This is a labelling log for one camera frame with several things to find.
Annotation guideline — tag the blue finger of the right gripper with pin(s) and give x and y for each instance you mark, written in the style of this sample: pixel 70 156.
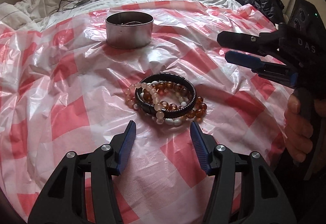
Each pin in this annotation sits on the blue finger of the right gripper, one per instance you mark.
pixel 260 45
pixel 274 72

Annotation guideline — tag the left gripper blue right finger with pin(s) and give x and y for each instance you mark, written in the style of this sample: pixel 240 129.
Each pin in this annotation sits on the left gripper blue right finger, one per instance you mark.
pixel 204 145

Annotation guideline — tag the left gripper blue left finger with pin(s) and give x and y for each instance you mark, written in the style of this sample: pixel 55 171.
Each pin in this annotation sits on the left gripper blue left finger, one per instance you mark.
pixel 121 146

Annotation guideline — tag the right hand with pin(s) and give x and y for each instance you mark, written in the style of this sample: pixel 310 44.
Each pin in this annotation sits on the right hand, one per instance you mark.
pixel 298 131

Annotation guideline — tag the pink checkered plastic sheet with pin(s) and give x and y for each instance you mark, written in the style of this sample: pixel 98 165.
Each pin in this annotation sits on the pink checkered plastic sheet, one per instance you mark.
pixel 62 89

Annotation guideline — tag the round metal tin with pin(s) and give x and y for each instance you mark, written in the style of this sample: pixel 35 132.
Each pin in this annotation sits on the round metal tin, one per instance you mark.
pixel 129 30

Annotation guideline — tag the round grey charging pad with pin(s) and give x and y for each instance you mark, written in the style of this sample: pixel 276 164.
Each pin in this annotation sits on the round grey charging pad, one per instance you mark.
pixel 81 3

